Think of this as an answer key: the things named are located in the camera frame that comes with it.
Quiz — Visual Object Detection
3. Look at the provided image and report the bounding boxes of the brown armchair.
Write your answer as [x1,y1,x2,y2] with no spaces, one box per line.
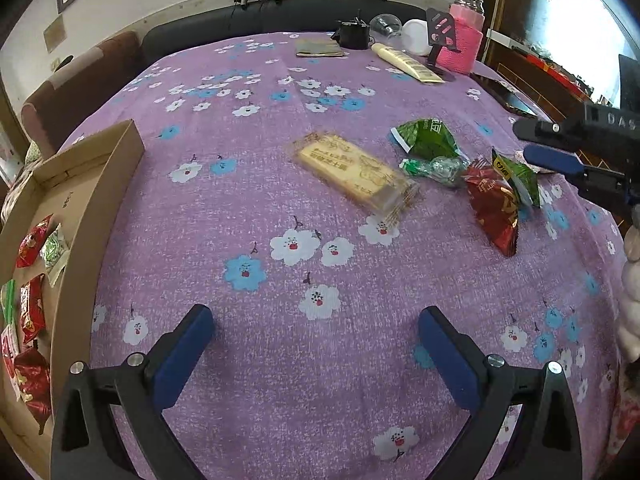
[20,30,148,161]

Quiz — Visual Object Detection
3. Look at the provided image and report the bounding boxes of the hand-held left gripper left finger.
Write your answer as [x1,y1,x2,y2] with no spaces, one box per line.
[50,304,217,480]

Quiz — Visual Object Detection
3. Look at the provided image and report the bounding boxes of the wooden cabinet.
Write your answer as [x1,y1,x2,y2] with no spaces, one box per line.
[475,0,640,111]

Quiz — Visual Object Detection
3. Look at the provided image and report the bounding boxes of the dark red gold-print packet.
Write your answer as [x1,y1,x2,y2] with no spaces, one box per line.
[12,347,53,433]

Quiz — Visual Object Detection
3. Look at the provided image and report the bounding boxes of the black sofa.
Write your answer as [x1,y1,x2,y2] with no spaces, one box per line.
[140,0,436,68]

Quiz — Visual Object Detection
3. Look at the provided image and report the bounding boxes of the dark red snack packet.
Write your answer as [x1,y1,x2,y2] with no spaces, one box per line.
[462,159,521,258]

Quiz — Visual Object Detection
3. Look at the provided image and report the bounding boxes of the wall plate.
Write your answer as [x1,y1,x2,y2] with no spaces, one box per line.
[42,14,67,53]

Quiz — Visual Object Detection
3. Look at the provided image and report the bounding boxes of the cardboard box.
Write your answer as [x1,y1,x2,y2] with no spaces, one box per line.
[0,119,146,480]

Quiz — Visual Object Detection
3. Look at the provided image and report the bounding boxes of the black container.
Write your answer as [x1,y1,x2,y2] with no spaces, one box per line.
[332,10,373,51]

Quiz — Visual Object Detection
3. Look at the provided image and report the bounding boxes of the small green candy wrapper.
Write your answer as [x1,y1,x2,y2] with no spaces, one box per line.
[399,155,468,186]

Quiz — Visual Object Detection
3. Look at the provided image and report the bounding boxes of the small red snack packet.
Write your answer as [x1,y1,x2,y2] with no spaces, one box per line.
[15,214,55,268]

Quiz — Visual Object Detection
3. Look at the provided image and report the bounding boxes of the cream tube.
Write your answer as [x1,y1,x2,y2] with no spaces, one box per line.
[370,42,445,85]

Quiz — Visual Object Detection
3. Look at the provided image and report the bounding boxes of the beige biscuit packet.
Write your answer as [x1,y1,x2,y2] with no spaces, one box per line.
[290,131,421,228]

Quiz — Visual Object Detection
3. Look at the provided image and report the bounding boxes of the black phone stand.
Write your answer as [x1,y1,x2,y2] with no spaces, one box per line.
[425,7,458,81]

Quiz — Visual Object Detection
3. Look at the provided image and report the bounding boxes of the white and green snack packet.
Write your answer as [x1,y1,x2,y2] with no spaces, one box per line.
[40,225,71,288]

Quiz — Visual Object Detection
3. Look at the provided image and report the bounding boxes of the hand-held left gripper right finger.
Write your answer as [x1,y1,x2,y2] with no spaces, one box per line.
[419,306,583,480]

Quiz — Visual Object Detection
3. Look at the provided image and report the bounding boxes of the person's right hand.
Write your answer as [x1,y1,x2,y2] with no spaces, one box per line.
[616,222,640,361]

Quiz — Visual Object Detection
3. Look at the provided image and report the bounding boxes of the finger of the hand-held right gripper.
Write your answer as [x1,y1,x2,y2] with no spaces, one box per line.
[524,142,587,177]
[514,114,587,153]

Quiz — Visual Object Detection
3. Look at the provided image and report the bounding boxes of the purple floral tablecloth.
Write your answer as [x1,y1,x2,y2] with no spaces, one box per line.
[50,30,640,480]

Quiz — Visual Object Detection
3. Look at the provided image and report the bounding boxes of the smartphone in brown case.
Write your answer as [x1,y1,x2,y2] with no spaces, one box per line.
[470,72,538,116]

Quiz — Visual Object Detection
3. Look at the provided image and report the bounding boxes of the pink bottle with knitted sleeve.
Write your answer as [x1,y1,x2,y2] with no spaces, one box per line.
[435,0,487,76]

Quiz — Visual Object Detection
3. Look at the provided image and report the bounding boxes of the clear plastic cup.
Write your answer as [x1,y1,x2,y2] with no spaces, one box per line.
[369,12,403,41]

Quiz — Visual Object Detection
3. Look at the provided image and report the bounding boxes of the black monitor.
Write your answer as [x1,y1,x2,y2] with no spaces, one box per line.
[617,52,640,111]

